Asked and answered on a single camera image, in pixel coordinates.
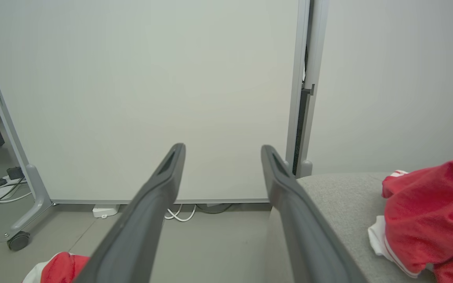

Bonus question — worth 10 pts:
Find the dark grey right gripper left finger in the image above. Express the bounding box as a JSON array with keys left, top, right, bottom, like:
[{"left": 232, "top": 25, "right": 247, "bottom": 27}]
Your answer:
[{"left": 73, "top": 143, "right": 187, "bottom": 283}]

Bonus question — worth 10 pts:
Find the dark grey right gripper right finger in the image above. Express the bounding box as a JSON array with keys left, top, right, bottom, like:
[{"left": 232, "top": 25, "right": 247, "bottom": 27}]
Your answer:
[{"left": 260, "top": 144, "right": 369, "bottom": 283}]

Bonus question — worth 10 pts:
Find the red sports jersey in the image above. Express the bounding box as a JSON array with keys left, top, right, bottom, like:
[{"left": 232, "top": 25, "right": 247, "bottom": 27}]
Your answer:
[{"left": 367, "top": 159, "right": 453, "bottom": 283}]

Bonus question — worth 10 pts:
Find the grey fabric sofa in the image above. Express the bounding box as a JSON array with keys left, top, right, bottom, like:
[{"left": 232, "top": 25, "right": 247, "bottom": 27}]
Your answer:
[{"left": 265, "top": 171, "right": 440, "bottom": 283}]

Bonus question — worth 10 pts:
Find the white power adapter box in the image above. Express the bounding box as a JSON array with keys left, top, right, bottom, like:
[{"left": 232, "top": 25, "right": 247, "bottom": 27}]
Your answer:
[{"left": 92, "top": 204, "right": 121, "bottom": 219}]

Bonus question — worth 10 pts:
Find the white red striped garment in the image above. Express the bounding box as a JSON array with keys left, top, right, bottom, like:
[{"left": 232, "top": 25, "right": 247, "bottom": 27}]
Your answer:
[{"left": 22, "top": 252, "right": 90, "bottom": 283}]

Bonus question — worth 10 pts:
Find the grey partition foot with caster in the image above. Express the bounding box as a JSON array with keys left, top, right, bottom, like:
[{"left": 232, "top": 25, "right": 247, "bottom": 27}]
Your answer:
[{"left": 0, "top": 164, "right": 55, "bottom": 243}]

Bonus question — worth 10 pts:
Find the black caster wheel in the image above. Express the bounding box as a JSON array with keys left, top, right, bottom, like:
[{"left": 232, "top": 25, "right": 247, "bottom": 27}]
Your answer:
[{"left": 7, "top": 231, "right": 31, "bottom": 252}]

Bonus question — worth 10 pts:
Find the black plug adapter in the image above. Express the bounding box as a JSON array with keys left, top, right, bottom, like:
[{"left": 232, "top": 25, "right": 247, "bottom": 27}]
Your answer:
[{"left": 6, "top": 166, "right": 25, "bottom": 181}]

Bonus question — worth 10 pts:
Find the wide white partition panel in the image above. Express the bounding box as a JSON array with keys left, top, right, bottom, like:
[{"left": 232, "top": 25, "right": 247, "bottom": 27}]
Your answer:
[{"left": 0, "top": 0, "right": 312, "bottom": 205}]

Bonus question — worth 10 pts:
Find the white power strip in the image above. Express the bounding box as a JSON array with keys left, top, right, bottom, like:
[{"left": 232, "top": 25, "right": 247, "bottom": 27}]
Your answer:
[{"left": 0, "top": 176, "right": 28, "bottom": 204}]

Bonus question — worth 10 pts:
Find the narrow white partition panel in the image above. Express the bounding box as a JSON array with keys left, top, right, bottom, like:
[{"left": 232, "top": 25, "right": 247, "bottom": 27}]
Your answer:
[{"left": 295, "top": 0, "right": 453, "bottom": 176}]

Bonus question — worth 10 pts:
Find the white looped cable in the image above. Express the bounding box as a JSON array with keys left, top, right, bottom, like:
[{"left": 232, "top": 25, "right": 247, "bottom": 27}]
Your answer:
[{"left": 163, "top": 203, "right": 197, "bottom": 223}]

